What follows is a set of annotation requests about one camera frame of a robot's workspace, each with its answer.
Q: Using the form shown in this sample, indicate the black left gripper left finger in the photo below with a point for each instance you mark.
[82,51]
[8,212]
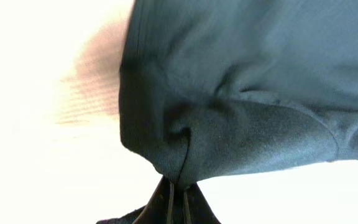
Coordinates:
[159,209]

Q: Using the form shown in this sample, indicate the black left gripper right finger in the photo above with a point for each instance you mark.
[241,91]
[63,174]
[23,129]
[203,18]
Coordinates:
[196,209]

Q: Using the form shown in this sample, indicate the black t-shirt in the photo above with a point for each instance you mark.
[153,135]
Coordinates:
[212,88]

